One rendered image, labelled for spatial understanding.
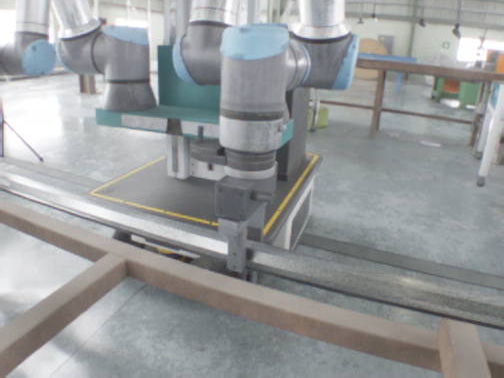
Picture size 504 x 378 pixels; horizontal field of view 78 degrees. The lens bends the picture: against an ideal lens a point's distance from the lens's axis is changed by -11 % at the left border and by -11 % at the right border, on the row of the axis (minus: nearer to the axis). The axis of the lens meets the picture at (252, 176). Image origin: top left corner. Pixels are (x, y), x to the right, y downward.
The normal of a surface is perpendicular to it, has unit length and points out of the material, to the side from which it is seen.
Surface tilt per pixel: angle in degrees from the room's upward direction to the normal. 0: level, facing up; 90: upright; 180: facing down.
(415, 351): 90
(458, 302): 75
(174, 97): 90
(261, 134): 90
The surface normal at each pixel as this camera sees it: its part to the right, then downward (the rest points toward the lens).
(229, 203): -0.38, 0.31
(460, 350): 0.04, -0.94
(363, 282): -0.35, 0.06
